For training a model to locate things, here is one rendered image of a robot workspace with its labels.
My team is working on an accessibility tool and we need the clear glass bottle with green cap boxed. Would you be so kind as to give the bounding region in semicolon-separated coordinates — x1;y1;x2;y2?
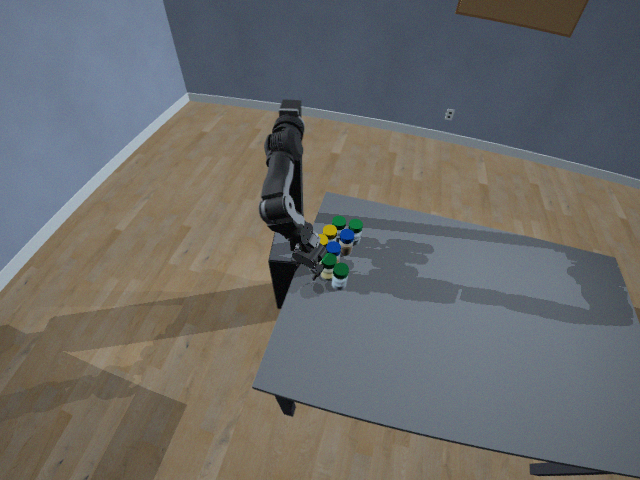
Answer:
320;253;337;281
331;263;349;291

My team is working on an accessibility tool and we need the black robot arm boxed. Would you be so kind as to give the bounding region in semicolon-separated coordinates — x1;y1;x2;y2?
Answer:
259;108;321;253

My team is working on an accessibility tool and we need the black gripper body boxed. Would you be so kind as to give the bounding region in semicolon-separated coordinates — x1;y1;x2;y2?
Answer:
292;243;328;268

